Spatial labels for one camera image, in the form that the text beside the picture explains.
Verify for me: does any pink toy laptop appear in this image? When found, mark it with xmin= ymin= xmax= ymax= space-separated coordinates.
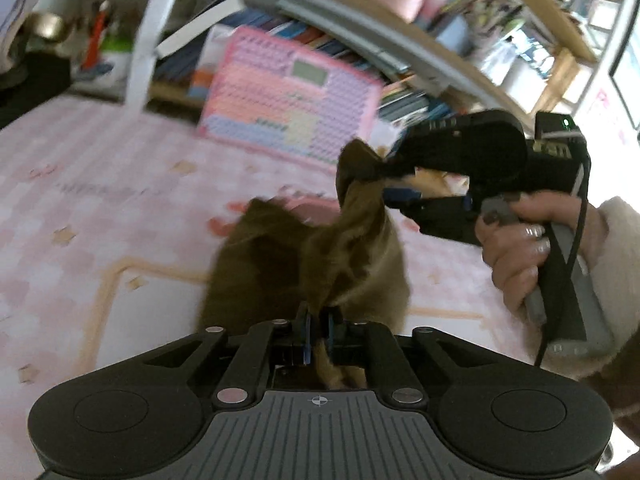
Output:
xmin=196 ymin=26 xmax=384 ymax=174

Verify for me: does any thick white book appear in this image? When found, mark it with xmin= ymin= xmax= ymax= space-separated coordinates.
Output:
xmin=156 ymin=0 xmax=247 ymax=59

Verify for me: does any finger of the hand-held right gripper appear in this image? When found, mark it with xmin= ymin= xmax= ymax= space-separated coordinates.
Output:
xmin=382 ymin=186 xmax=427 ymax=222
xmin=381 ymin=147 xmax=424 ymax=180

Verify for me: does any brass bowl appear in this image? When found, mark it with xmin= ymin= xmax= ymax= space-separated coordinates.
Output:
xmin=26 ymin=11 xmax=69 ymax=52

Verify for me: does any red orange pen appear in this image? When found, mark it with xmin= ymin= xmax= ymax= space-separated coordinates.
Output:
xmin=81 ymin=0 xmax=112 ymax=72

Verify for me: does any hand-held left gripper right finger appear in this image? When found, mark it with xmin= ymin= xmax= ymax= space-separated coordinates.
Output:
xmin=319 ymin=308 xmax=494 ymax=408

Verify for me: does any wooden bookshelf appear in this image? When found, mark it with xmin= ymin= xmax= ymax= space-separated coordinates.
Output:
xmin=440 ymin=0 xmax=626 ymax=117

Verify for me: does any row of books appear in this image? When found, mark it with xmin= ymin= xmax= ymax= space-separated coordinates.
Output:
xmin=152 ymin=7 xmax=457 ymax=127

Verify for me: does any black box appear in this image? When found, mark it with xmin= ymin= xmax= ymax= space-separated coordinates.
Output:
xmin=0 ymin=49 xmax=72 ymax=128

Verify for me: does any white pink-edged book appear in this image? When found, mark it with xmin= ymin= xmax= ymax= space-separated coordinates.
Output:
xmin=196 ymin=24 xmax=237 ymax=77

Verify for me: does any white green pen holder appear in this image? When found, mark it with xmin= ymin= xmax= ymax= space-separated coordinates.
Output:
xmin=99 ymin=34 xmax=135 ymax=82

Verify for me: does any person's right hand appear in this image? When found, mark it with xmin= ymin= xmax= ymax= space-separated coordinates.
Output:
xmin=474 ymin=192 xmax=610 ymax=315

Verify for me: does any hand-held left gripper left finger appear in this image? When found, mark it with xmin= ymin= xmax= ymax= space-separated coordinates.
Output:
xmin=144 ymin=301 xmax=316 ymax=412

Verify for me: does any pink checked bed sheet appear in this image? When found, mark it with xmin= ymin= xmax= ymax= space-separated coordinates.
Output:
xmin=0 ymin=92 xmax=640 ymax=411

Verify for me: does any olive brown garment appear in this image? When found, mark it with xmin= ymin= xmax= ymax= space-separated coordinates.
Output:
xmin=197 ymin=139 xmax=414 ymax=391

